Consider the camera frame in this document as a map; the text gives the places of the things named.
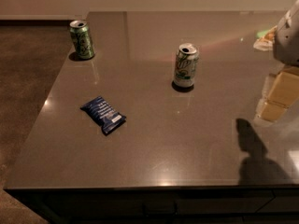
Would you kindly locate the blue snack packet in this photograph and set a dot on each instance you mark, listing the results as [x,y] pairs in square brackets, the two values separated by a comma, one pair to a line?
[103,114]

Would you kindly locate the green soda can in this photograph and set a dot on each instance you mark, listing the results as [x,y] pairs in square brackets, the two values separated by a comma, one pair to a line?
[82,40]

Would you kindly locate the white 7up can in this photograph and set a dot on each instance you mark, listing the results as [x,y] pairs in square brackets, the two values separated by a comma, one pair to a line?
[187,58]

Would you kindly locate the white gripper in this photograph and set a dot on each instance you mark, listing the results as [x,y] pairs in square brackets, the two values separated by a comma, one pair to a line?
[288,41]

